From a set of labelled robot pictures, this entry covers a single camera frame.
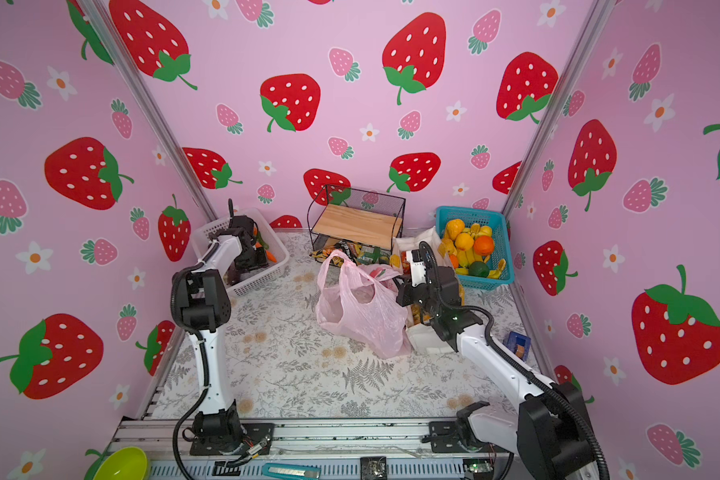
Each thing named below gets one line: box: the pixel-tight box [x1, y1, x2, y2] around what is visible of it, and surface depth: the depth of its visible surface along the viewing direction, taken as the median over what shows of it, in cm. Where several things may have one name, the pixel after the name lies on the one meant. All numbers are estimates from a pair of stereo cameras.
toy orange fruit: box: [473, 235, 495, 256], surface depth 109 cm
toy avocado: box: [468, 261, 489, 278], surface depth 100 cm
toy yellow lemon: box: [455, 232, 475, 251], surface depth 109 cm
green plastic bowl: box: [93, 446, 149, 480], surface depth 70 cm
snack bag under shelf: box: [310, 240, 391, 267], surface depth 106 cm
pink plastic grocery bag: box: [316, 250, 414, 359], surface depth 76 cm
